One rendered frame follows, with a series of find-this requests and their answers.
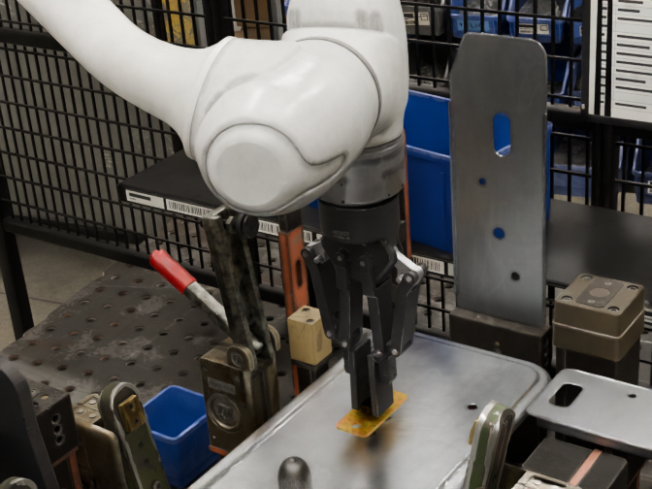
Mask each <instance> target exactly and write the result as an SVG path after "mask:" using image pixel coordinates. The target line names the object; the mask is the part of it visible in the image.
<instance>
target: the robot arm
mask: <svg viewBox="0 0 652 489"><path fill-rule="evenodd" d="M17 2H18V3H19V4H20V5H21V6H22V7H23V8H25V9H26V10H27V11H28V12H29V13H30V15H32V16H33V17H34V18H35V19H36V20H37V21H38V22H39V23H40V24H41V25H42V26H43V27H44V28H45V29H46V30H47V31H48V32H49V33H50V35H51V36H52V37H53V38H54V39H55V40H56V41H57V42H58V43H59V44H60V45H61V46H62V47H63V48H65V49H66V50H67V51H68V52H69V53H70V54H71V55H72V56H73V57H74V58H75V59H76V60H77V61H78V62H79V63H80V64H81V65H82V67H83V68H84V69H85V70H87V71H88V72H89V73H90V74H91V75H92V76H93V77H94V78H96V79H97V80H98V81H99V82H100V83H102V84H103V85H104V86H105V87H107V88H108V89H110V90H111V91H112V92H114V93H115V94H117V95H118V96H120V97H122V98H123V99H125V100H126V101H128V102H130V103H131V104H133V105H135V106H137V107H138V108H140V109H142V110H144V111H145V112H147V113H149V114H152V115H154V116H155V117H157V118H159V119H161V120H162V121H164V122H166V123H167V124H169V125H170V126H171V127H172V128H173V129H174V130H175V131H176V132H177V133H178V135H179V137H180V139H181V141H182V144H183V147H184V151H185V154H186V155H187V157H189V158H191V159H193V160H195V161H196V162H197V164H198V167H199V169H200V172H201V175H202V177H203V179H204V181H205V183H206V185H207V186H208V188H209V189H210V191H211V192H212V193H213V194H214V196H215V197H216V198H217V199H218V200H220V201H221V202H222V203H223V204H225V205H226V206H228V207H229V208H231V209H233V210H235V211H237V212H241V213H245V214H249V215H254V216H275V215H281V214H286V213H289V212H294V211H295V210H298V209H300V208H302V207H304V206H306V205H308V204H310V203H311V202H313V201H314V200H316V199H318V209H319V221H320V229H321V231H322V233H323V235H322V237H321V240H319V239H316V240H314V241H313V242H312V243H310V244H308V245H307V246H305V247H304V248H303V249H302V250H301V255H302V257H303V259H304V261H305V263H306V265H307V266H308V268H309V270H310V276H311V280H312V284H313V289H314V293H315V297H316V301H317V304H318V309H319V313H320V317H321V321H322V325H323V329H324V334H325V336H326V337H327V338H328V339H330V340H331V339H333V338H335V339H336V340H338V341H339V342H340V344H341V346H342V348H343V362H344V369H345V372H346V373H347V374H349V375H350V392H351V407H352V409H355V410H359V409H360V408H361V404H362V403H363V402H364V401H365V400H366V399H367V398H369V397H371V404H372V415H373V416H376V417H380V416H381V415H382V414H383V413H384V412H385V411H386V410H387V409H388V408H389V407H391V406H392V405H393V403H394V398H393V385H392V381H393V380H394V379H395V378H396V376H397V367H396V357H400V356H401V355H402V354H403V353H404V352H405V351H406V350H407V349H408V348H409V347H411V346H412V344H413V336H414V327H415V319H416V312H417V304H418V296H419V288H420V283H421V281H422V279H423V278H424V276H425V275H426V274H427V272H428V268H427V266H426V265H425V264H424V263H422V262H419V263H417V264H416V265H415V264H414V263H412V262H411V261H410V260H409V259H407V258H406V257H405V256H404V249H403V247H402V245H401V243H400V240H399V228H400V205H399V191H400V190H401V189H402V188H403V187H404V185H405V182H406V171H405V152H404V142H405V134H404V132H403V128H404V115H405V110H406V106H407V103H408V80H409V75H408V40H407V31H406V24H405V18H404V14H403V10H402V6H401V2H400V0H290V2H289V6H288V11H287V31H286V32H285V33H284V34H283V35H282V39H281V41H268V40H253V39H243V38H236V37H232V36H228V37H226V38H224V39H223V40H221V41H220V42H219V43H217V44H215V45H213V46H211V47H209V48H206V49H188V48H183V47H179V46H175V45H172V44H169V43H166V42H163V41H161V40H158V39H156V38H154V37H152V36H150V35H148V34H147V33H146V32H144V31H143V30H141V29H140V28H139V27H137V26H136V25H135V24H134V23H132V22H131V21H130V20H129V19H128V18H127V17H126V16H125V15H124V14H123V13H122V12H121V11H120V10H119V9H118V8H117V7H116V6H115V5H114V4H113V3H112V1H111V0H17ZM334 265H335V267H336V271H335V268H334ZM395 267H396V268H397V270H398V274H397V278H396V281H397V282H398V283H399V285H398V288H397V292H396V299H395V308H394V312H393V305H392V298H391V290H390V286H391V284H392V275H391V272H392V271H393V270H394V269H395ZM363 294H364V296H367V301H368V308H369V315H370V321H371V328H372V336H373V343H374V350H373V351H372V350H371V339H369V338H366V337H364V338H363V339H362V340H361V341H360V339H361V338H362V337H363V336H364V335H366V334H367V331H366V332H365V333H363V332H364V330H363ZM334 320H335V322H334Z"/></svg>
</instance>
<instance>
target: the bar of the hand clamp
mask: <svg viewBox="0 0 652 489"><path fill-rule="evenodd" d="M200 226H201V227H202V228H204V230H205V234H206V238H207V242H208V246H209V250H210V254H211V258H212V264H213V268H214V272H215V276H216V280H217V284H218V288H219V292H220V295H221V299H222V303H223V307H224V310H225V314H226V318H227V322H228V326H229V330H230V334H231V338H232V342H233V344H234V343H239V344H242V345H244V346H246V347H247V348H248V349H249V350H250V351H251V353H252V355H253V361H254V370H252V372H255V371H257V370H258V369H259V367H258V363H257V359H256V357H260V358H267V359H272V358H273V357H275V353H274V349H273V345H272V341H271V337H270V333H269V328H268V324H267V320H266V316H265V312H264V309H263V305H262V300H261V296H260V292H259V288H258V284H257V280H256V276H255V272H254V268H253V264H252V260H251V256H250V252H249V247H248V243H247V241H251V240H253V239H254V238H255V237H256V235H257V233H258V230H259V221H258V218H257V216H254V215H249V214H245V213H241V212H237V211H235V210H233V209H231V208H229V207H228V206H226V205H221V206H220V207H218V208H216V209H215V210H213V211H211V212H209V213H207V214H206V215H204V216H202V219H201V221H200ZM249 331H250V332H251V333H252V334H253V335H254V336H255V337H256V338H257V339H260V340H261V341H262V343H263V344H264V345H263V348H262V350H261V351H260V353H258V354H257V355H255V351H254V347H253V343H252V339H251V335H250V332H249Z"/></svg>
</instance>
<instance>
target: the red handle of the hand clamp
mask: <svg viewBox="0 0 652 489"><path fill-rule="evenodd" d="M149 258H150V261H149V265H150V266H151V267H152V268H153V269H154V270H156V271H157V272H158V273H159V274H160V275H161V276H162V277H163V278H165V279H166V280H167V281H168V282H169V283H171V284H172V285H173V286H174V287H175V288H176V289H177V291H178V292H179V293H180V294H181V295H185V296H186V297H187V298H188V299H189V300H190V301H191V302H192V303H193V304H194V305H195V306H196V307H198V308H199V309H200V310H201V311H202V312H203V313H204V314H205V315H206V316H207V317H208V318H209V319H210V320H212V321H213V322H214V323H215V324H216V325H217V326H218V327H219V328H220V329H221V330H222V331H223V332H224V333H225V334H227V335H228V336H229V337H230V338H231V334H230V330H229V326H228V322H227V318H226V314H225V310H224V307H223V306H222V305H221V304H220V303H219V302H218V301H217V300H216V299H215V298H214V297H213V296H211V295H210V294H209V293H208V292H207V291H206V290H205V289H204V288H203V287H202V286H201V285H200V284H199V283H197V280H196V279H195V278H194V277H193V276H192V275H191V274H190V273H189V272H188V271H187V270H186V269H185V268H183V267H182V266H181V265H180V264H179V263H178V262H177V261H176V260H175V259H174V258H173V257H172V256H171V255H169V254H168V253H167V252H166V251H165V250H164V249H161V250H159V251H158V250H157V249H156V250H155V251H154V252H153V253H152V254H151V255H150V256H149ZM249 332H250V331H249ZM250 335H251V339H252V343H253V347H254V351H255V355H257V354H258V353H260V351H261V350H262V348H263V345H264V344H263V343H262V341H261V340H260V339H257V338H256V337H255V336H254V335H253V334H252V333H251V332H250ZM231 339H232V338H231Z"/></svg>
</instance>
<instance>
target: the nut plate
mask: <svg viewBox="0 0 652 489"><path fill-rule="evenodd" d="M393 398H394V403H393V405H392V406H391V407H389V408H388V409H387V410H386V411H385V412H384V413H383V414H382V415H381V416H380V417H376V416H373V415H372V404H371V397H369V398H367V399H366V400H365V401H364V402H363V403H362V404H361V408H360V409H359V410H355V409H352V410H351V411H350V412H349V413H348V414H347V415H345V416H344V417H343V418H342V419H341V420H340V421H339V422H338V423H337V424H336V428H337V429H338V430H341V431H344V432H347V433H350V434H352V435H355V436H358V437H361V438H365V437H368V436H369V435H370V434H371V433H372V432H373V431H374V430H375V429H376V428H377V427H379V426H380V425H381V424H382V423H383V422H384V421H385V420H386V419H387V418H388V417H389V416H390V415H391V414H392V413H393V412H394V411H396V410H397V409H398V408H399V407H400V406H401V405H402V404H403V403H404V402H405V401H406V400H407V399H408V395H407V394H405V393H402V392H398V391H395V390H393ZM353 425H360V427H358V428H353V427H351V426H353Z"/></svg>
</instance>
